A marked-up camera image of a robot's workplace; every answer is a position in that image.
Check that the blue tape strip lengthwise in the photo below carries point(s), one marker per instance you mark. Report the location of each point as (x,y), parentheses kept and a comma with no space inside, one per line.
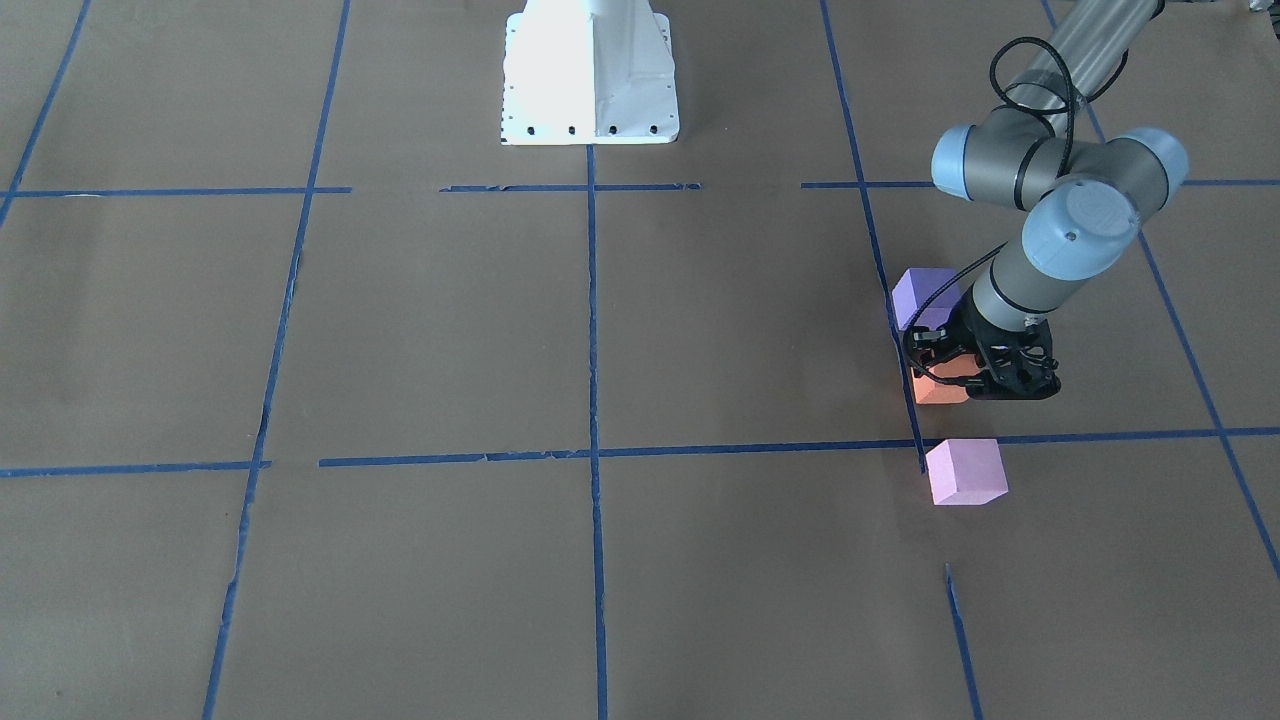
(921,447)

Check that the purple foam block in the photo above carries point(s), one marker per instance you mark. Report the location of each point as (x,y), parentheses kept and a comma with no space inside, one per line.
(915,286)

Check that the pink foam block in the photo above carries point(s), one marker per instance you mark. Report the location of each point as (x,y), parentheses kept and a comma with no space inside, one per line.
(966,472)

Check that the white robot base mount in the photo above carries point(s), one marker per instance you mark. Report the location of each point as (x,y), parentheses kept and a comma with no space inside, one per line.
(588,73)

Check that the blue tape strip crosswise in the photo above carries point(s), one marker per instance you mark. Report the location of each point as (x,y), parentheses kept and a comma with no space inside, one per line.
(632,451)

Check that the orange foam block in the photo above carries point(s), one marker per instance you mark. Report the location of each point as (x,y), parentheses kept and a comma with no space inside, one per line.
(926,391)

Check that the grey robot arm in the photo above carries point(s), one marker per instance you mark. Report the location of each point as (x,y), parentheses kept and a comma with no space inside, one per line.
(1084,202)

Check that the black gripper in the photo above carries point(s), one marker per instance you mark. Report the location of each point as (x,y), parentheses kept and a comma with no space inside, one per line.
(968,333)

